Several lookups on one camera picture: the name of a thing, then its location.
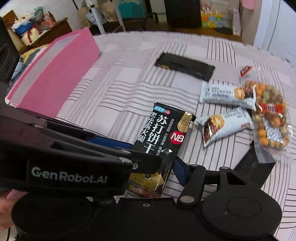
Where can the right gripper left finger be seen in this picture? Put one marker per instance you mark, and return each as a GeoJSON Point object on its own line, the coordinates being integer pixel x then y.
{"type": "Point", "coordinates": [122, 159]}

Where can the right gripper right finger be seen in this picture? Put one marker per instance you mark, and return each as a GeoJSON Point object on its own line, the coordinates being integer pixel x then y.
{"type": "Point", "coordinates": [194, 177]}

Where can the black soda cracker packet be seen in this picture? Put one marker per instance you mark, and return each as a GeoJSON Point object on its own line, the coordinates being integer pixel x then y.
{"type": "Point", "coordinates": [162, 136]}

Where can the clear bag of coated peanuts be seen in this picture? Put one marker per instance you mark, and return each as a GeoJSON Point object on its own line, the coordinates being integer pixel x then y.
{"type": "Point", "coordinates": [270, 115]}

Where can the white snack bar packet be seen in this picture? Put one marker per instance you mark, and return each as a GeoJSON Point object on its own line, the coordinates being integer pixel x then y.
{"type": "Point", "coordinates": [243, 96]}
{"type": "Point", "coordinates": [215, 127]}

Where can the pink cardboard storage box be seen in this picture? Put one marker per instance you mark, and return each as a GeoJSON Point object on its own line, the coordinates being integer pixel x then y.
{"type": "Point", "coordinates": [50, 78]}

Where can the black snack packet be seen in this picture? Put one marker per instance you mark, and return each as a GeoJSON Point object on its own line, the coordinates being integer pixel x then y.
{"type": "Point", "coordinates": [195, 68]}

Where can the person's left hand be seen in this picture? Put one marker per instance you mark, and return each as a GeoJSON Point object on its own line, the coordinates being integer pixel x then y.
{"type": "Point", "coordinates": [7, 201]}

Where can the striped pink bed sheet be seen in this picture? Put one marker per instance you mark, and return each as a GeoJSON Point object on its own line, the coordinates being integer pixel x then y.
{"type": "Point", "coordinates": [115, 97]}

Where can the cream round gift box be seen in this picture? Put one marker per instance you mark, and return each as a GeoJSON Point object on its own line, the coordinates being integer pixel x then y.
{"type": "Point", "coordinates": [30, 36]}

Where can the brown wooden nightstand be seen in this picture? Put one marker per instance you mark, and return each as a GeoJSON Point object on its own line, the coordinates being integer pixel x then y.
{"type": "Point", "coordinates": [48, 33]}

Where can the blue flower basket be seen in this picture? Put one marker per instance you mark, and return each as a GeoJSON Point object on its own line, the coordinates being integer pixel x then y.
{"type": "Point", "coordinates": [22, 25]}

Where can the black suitcase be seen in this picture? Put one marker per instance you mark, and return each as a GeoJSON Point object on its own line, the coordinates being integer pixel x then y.
{"type": "Point", "coordinates": [183, 13]}

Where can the teal shopping bag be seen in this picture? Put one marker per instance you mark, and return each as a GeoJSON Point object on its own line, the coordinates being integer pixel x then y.
{"type": "Point", "coordinates": [131, 9]}

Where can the colourful gift bag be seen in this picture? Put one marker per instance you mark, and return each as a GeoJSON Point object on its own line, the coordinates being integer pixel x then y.
{"type": "Point", "coordinates": [216, 14]}

